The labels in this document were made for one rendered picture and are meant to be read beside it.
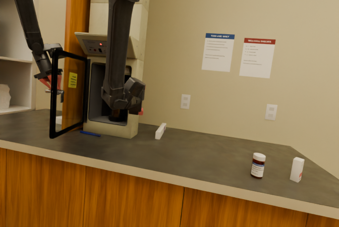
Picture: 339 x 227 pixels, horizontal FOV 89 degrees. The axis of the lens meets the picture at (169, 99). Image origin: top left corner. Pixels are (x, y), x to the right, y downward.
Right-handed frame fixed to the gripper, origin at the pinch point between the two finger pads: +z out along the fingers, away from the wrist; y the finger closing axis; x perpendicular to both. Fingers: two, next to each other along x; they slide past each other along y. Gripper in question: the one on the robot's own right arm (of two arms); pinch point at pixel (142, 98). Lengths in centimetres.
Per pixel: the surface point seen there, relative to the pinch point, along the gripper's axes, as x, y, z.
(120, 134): 15.5, -24.4, 12.1
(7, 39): 158, 34, 54
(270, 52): -74, 38, 55
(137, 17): 10.7, 43.6, 12.0
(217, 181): -39.1, -26.2, -16.4
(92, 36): 30.6, 29.4, 1.1
